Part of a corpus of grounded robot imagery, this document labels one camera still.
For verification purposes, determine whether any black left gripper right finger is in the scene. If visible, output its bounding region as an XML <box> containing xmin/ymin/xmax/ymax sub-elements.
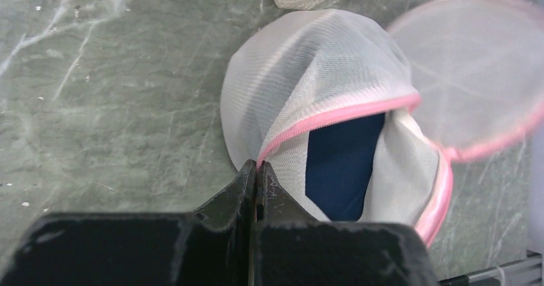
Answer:
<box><xmin>254</xmin><ymin>162</ymin><xmax>438</xmax><ymax>285</ymax></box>

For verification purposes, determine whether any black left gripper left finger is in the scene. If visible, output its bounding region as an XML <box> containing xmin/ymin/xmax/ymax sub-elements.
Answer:
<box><xmin>1</xmin><ymin>160</ymin><xmax>257</xmax><ymax>285</ymax></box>

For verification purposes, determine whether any navy blue bra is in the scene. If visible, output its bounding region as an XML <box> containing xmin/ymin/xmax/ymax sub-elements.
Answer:
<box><xmin>305</xmin><ymin>114</ymin><xmax>386</xmax><ymax>221</ymax></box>

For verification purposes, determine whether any white mesh bag red zipper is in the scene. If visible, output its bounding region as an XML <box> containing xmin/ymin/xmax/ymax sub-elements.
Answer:
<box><xmin>220</xmin><ymin>0</ymin><xmax>543</xmax><ymax>244</ymax></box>

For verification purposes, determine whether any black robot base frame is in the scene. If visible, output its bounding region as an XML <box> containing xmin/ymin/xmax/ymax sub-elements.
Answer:
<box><xmin>439</xmin><ymin>252</ymin><xmax>543</xmax><ymax>286</ymax></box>

